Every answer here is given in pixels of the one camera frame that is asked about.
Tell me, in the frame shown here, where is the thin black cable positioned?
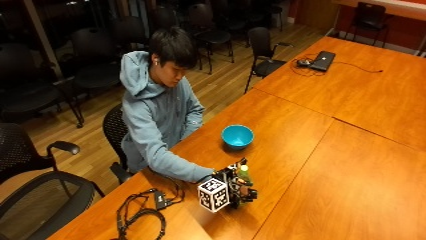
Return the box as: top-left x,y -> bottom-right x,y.
289,53 -> 385,78

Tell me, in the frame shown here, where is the black mesh office chair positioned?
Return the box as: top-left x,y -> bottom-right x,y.
102,104 -> 136,185

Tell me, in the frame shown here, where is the small green bottle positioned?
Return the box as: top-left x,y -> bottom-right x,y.
239,164 -> 255,186

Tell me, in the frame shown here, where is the blue bowl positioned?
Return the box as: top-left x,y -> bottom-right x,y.
220,124 -> 256,150

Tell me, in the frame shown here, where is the black laptop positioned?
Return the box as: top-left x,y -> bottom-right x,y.
308,50 -> 339,73

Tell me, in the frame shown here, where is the black cable bundle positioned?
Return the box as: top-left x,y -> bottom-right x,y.
115,178 -> 187,240

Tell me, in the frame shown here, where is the white cube with black markers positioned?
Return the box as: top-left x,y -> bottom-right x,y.
198,177 -> 232,214

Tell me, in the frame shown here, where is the black mesh armchair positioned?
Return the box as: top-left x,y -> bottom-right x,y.
0,122 -> 82,185
0,170 -> 107,240

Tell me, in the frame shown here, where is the person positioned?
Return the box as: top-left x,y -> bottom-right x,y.
119,26 -> 216,184

